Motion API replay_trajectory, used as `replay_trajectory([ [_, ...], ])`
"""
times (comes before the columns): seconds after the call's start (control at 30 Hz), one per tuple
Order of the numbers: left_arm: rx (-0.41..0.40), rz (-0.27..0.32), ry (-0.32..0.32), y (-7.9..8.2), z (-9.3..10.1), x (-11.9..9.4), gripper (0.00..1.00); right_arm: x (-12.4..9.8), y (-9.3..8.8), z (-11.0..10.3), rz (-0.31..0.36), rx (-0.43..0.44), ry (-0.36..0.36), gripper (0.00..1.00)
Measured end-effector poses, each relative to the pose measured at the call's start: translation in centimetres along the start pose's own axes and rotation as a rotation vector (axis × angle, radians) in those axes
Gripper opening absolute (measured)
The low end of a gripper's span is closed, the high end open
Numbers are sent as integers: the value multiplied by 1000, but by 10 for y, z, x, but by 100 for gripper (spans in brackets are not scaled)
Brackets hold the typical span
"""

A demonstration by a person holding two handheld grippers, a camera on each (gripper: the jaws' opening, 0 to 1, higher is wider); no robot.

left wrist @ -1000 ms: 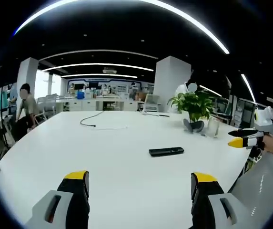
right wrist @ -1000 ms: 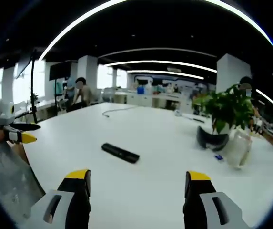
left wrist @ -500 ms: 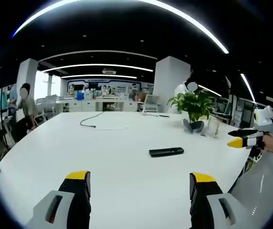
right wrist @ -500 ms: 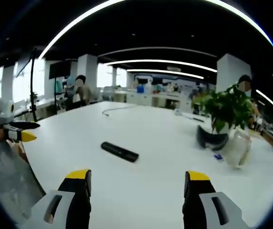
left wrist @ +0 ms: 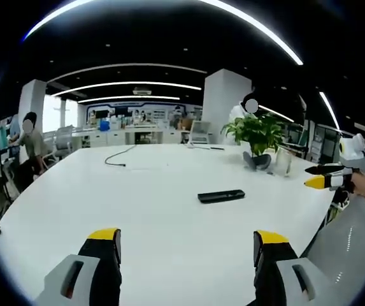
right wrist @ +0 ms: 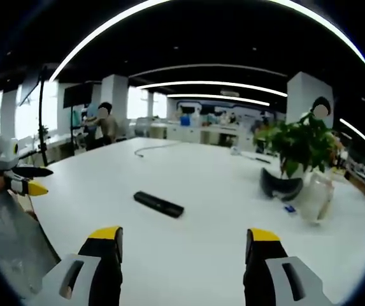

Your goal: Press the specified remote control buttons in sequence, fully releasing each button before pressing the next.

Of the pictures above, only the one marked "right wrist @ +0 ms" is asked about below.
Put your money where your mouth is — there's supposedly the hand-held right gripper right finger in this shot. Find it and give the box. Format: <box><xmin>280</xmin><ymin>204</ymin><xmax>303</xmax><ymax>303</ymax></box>
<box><xmin>243</xmin><ymin>228</ymin><xmax>333</xmax><ymax>306</ymax></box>

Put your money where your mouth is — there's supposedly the white low cabinet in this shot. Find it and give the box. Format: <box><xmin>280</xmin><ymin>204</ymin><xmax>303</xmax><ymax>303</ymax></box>
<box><xmin>150</xmin><ymin>122</ymin><xmax>256</xmax><ymax>149</ymax></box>

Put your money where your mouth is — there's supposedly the person's grey clothing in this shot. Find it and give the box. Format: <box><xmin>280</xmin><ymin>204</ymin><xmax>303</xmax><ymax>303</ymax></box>
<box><xmin>0</xmin><ymin>189</ymin><xmax>61</xmax><ymax>299</ymax></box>

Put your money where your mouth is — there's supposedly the black remote control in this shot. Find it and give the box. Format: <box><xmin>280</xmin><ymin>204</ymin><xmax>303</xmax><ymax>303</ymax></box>
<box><xmin>133</xmin><ymin>191</ymin><xmax>185</xmax><ymax>219</ymax></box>

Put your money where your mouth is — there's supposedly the black monitor screen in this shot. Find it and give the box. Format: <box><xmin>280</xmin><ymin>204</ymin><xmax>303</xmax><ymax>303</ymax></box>
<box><xmin>63</xmin><ymin>83</ymin><xmax>93</xmax><ymax>108</ymax></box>

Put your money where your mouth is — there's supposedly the black headset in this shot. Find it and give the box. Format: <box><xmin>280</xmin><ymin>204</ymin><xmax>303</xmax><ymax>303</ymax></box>
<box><xmin>259</xmin><ymin>167</ymin><xmax>304</xmax><ymax>201</ymax></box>

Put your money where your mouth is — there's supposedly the white office chair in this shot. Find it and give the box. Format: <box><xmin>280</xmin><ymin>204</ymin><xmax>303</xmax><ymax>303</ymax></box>
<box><xmin>134</xmin><ymin>117</ymin><xmax>155</xmax><ymax>138</ymax></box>

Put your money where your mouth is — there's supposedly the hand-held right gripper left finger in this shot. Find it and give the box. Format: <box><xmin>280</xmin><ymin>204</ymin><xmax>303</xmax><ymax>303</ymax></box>
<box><xmin>32</xmin><ymin>226</ymin><xmax>124</xmax><ymax>306</ymax></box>

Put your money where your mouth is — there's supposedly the green potted plant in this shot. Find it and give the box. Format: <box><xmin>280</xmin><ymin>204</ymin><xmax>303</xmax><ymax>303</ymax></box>
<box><xmin>253</xmin><ymin>112</ymin><xmax>342</xmax><ymax>179</ymax></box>

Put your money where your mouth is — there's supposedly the grey cable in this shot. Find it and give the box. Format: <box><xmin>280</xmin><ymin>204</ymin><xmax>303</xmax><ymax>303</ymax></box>
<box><xmin>134</xmin><ymin>142</ymin><xmax>183</xmax><ymax>159</ymax></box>

